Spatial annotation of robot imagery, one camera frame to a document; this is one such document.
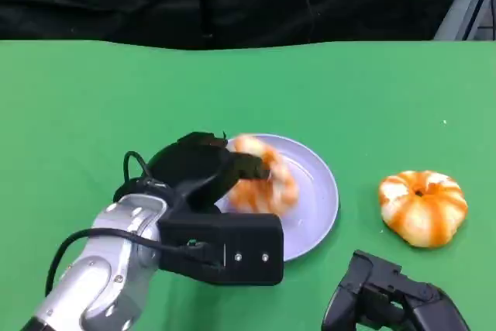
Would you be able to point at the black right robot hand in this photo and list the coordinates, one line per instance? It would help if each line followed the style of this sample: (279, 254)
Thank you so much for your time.
(391, 300)

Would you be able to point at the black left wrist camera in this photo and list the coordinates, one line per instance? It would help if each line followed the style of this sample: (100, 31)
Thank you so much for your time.
(232, 247)

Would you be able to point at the green table cloth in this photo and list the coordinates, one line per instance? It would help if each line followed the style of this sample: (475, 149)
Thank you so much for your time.
(248, 94)

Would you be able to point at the orange and white bread roll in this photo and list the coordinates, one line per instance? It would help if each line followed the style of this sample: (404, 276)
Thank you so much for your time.
(267, 187)
(423, 209)

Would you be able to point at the lilac plate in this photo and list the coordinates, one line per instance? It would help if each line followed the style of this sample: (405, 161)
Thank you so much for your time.
(306, 199)

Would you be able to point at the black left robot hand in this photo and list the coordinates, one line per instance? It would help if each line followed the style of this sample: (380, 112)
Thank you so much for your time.
(201, 170)

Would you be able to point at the grey metal frame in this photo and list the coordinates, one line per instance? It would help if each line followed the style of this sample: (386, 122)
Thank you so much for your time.
(469, 5)

